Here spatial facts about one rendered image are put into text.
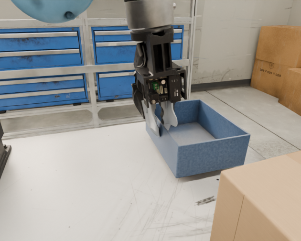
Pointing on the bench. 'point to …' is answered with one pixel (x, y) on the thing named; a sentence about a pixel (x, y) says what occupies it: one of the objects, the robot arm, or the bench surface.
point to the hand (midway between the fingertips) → (159, 128)
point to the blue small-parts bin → (199, 139)
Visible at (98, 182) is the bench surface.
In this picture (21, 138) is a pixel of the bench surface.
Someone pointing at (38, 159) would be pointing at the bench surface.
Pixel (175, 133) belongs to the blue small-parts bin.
